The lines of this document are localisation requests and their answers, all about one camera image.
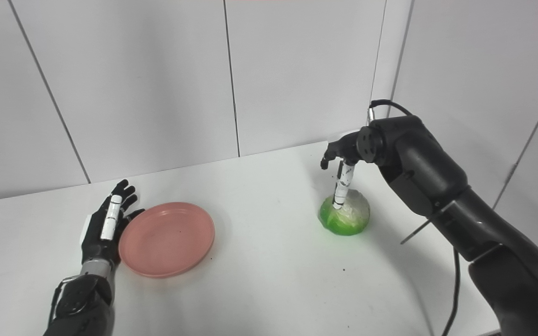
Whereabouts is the green white cabbage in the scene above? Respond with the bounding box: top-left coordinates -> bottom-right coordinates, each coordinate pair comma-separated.
320,189 -> 371,236

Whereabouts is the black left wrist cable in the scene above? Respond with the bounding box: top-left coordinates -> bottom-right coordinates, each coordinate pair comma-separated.
49,275 -> 79,323

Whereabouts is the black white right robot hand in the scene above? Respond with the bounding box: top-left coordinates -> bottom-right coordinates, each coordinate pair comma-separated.
320,131 -> 372,210

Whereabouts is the pink round plate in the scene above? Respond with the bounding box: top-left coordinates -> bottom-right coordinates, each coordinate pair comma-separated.
119,202 -> 215,279

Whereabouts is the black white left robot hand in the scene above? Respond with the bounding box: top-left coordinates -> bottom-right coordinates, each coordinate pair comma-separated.
80,179 -> 145,266

